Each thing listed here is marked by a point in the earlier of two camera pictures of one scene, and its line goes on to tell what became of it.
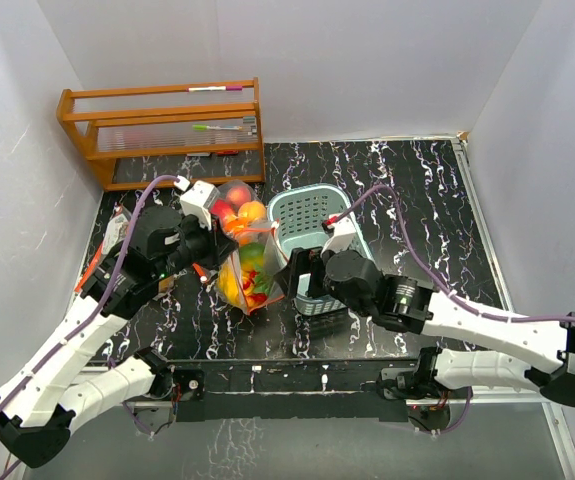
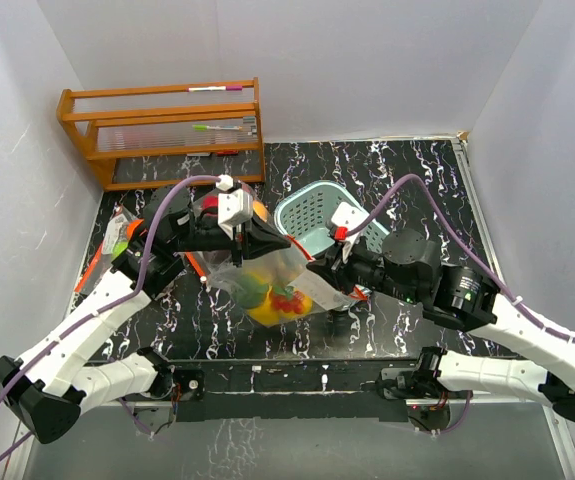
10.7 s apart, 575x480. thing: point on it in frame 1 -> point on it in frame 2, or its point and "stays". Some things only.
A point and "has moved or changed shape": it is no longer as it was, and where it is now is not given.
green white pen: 200,127 stays
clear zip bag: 113,232 stays
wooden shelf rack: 172,120 stays
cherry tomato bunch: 256,287 -> 291,301
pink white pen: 215,88 stays
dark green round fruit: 252,252 has moved or changed shape
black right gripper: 289,276 -> 335,270
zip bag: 247,279 has moved or changed shape
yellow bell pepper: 228,284 -> 267,314
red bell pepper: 222,207 -> 210,206
